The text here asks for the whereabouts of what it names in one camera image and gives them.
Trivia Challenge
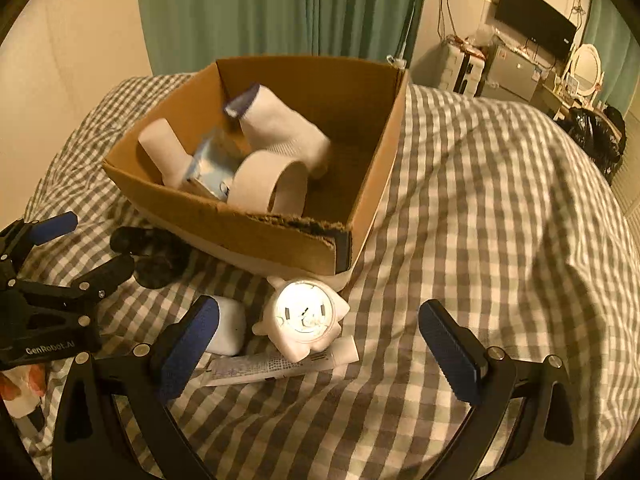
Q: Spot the oval white mirror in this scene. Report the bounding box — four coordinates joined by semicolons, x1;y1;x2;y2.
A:
567;43;602;99

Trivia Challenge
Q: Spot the white suitcase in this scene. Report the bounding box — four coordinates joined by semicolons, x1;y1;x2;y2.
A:
440;40;489;96

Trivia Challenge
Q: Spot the wooden dressing table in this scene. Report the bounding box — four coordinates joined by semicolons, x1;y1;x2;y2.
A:
536;79;623;133

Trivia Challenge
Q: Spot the grey checkered blanket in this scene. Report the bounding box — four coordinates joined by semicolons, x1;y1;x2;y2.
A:
0;72;632;480

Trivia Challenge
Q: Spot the white cream tube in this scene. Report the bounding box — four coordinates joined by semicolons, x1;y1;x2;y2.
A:
202;336;360;387

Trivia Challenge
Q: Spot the white paper tube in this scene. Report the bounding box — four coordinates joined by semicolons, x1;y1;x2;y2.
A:
137;119;194;191

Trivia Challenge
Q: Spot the orange and white toy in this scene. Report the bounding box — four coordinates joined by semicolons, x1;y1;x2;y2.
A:
0;364;47;436

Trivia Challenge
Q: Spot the white sock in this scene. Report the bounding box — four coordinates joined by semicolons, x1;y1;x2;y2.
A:
223;85;334;179

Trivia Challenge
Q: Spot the black plastic bag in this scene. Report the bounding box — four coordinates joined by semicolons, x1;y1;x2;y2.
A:
556;104;627;184

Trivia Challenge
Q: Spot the green curtain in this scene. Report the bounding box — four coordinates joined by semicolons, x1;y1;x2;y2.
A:
135;0;432;79
582;0;640;117

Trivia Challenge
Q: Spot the brown cardboard box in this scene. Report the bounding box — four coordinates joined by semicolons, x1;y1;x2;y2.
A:
102;56;410;292

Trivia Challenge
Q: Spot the black wall television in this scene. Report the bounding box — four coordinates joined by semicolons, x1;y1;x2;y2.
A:
494;0;577;64

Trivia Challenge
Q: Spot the small white case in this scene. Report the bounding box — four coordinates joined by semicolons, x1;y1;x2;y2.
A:
205;297;247;357

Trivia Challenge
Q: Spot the hanging wall cable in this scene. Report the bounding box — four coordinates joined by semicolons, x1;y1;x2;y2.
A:
437;0;455;43

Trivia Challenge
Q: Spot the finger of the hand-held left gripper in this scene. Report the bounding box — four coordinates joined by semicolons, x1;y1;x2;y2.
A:
12;254;137;333
0;211;79;281

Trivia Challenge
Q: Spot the white tape roll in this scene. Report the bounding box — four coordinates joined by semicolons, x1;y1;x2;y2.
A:
227;150;311;214

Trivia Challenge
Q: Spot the small silver fridge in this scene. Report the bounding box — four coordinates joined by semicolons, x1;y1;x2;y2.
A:
479;42;544;106

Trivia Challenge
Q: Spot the black cloth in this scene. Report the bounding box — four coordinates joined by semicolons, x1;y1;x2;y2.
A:
110;226;194;290

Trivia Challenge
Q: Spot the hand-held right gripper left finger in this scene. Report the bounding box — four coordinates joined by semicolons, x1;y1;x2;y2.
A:
52;295;221;480

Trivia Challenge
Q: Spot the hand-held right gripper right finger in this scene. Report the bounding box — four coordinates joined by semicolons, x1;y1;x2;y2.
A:
417;299;588;480

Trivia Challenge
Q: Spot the blue foil packet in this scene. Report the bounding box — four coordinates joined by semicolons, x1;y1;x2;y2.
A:
184;127;251;202

